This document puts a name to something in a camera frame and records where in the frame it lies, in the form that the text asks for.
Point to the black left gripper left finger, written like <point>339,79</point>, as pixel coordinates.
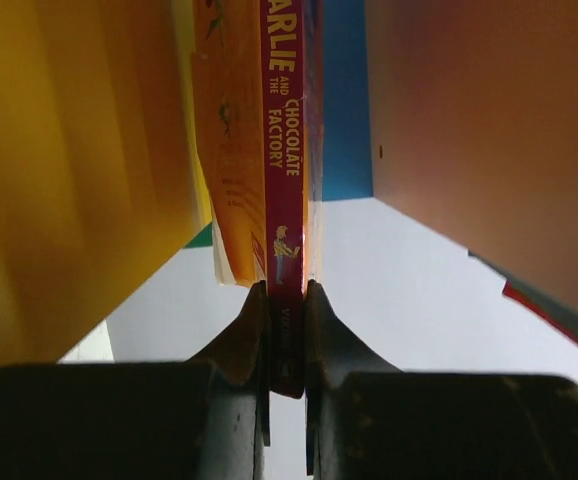
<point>203,418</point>

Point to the blue shelf unit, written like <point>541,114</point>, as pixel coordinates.
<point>449,126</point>

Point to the orange Roald Dahl book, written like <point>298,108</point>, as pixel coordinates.
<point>257,81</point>

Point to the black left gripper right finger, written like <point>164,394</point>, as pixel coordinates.
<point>367,419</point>

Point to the dark blue 1984 book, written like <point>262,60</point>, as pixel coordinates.
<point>554,313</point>

